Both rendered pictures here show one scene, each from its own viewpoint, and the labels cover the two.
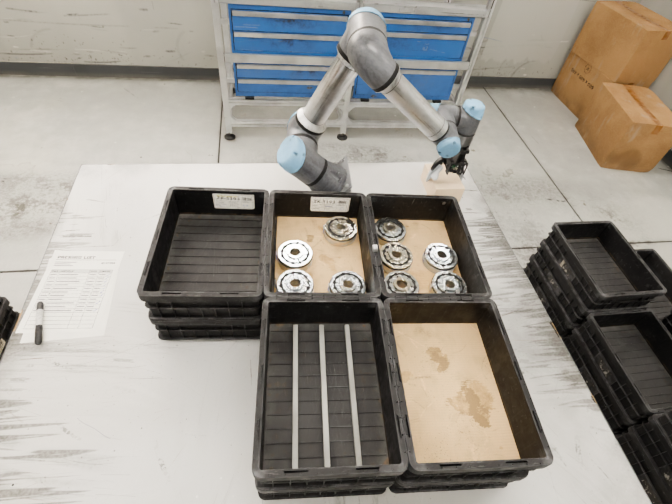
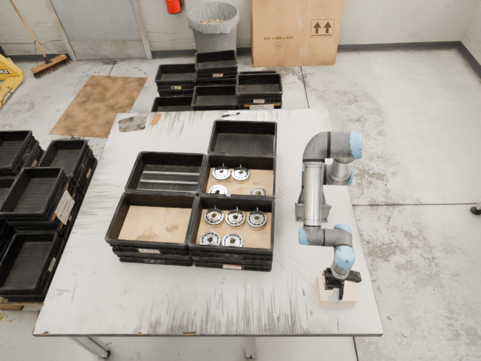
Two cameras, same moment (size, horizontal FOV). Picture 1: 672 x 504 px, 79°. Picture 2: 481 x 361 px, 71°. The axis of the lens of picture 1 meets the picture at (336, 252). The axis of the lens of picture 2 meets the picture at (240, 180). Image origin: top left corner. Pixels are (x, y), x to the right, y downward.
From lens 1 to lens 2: 166 cm
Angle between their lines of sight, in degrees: 64
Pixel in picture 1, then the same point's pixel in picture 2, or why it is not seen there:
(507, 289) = (225, 311)
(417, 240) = (251, 237)
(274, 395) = (173, 167)
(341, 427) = (154, 187)
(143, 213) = (292, 132)
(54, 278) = (253, 114)
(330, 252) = (245, 191)
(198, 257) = (245, 143)
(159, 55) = not seen: outside the picture
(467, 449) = (129, 228)
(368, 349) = not seen: hidden behind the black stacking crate
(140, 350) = not seen: hidden behind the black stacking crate
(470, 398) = (149, 236)
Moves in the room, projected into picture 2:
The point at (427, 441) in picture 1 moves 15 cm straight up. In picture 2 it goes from (138, 214) to (130, 197)
